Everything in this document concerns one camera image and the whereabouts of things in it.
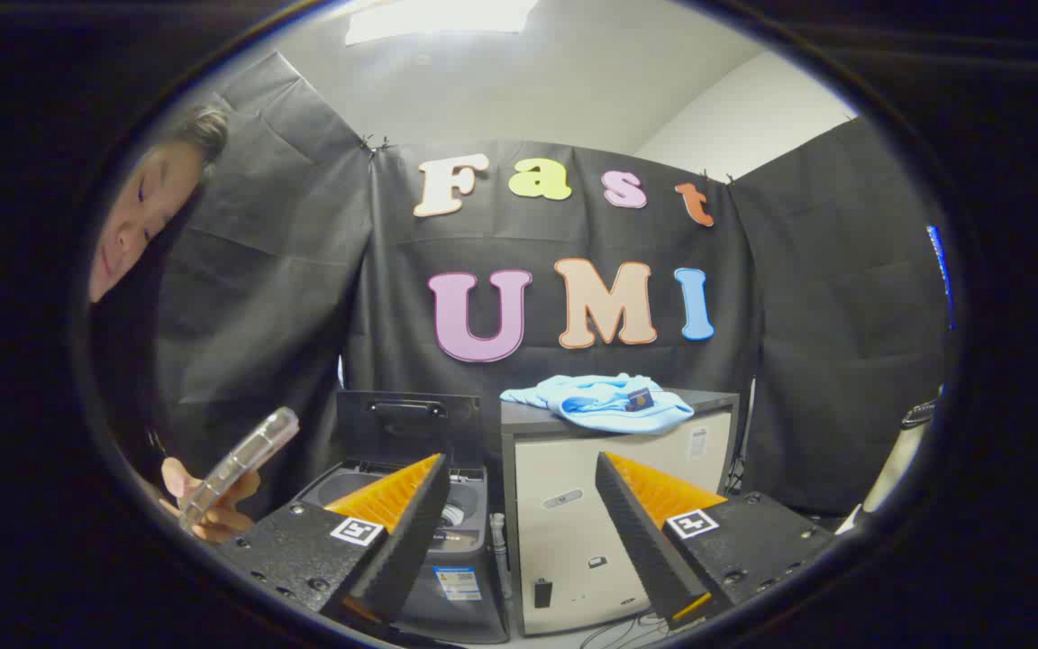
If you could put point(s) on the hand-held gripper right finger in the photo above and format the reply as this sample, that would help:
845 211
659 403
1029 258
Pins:
636 532

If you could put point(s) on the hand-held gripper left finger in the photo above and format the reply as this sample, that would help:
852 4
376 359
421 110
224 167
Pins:
411 541

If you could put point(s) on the grey washing machine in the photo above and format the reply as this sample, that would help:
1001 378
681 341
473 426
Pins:
460 590

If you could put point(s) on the light blue shirt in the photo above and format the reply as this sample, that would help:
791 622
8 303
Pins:
596 401

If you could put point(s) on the phone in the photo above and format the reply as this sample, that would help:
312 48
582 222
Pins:
244 455

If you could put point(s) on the beige cabinet with grey top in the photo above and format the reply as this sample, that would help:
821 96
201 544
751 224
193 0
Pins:
564 541

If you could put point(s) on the black stand pole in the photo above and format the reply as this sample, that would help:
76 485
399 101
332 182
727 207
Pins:
742 442

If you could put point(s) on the white bottle with dark cap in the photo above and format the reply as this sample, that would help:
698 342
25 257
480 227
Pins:
888 469

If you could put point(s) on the black backdrop cloth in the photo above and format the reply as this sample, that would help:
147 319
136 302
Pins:
303 270

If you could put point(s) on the blue strip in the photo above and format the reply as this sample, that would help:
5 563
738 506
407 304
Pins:
939 270

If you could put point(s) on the person's head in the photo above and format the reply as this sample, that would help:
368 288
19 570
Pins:
145 212

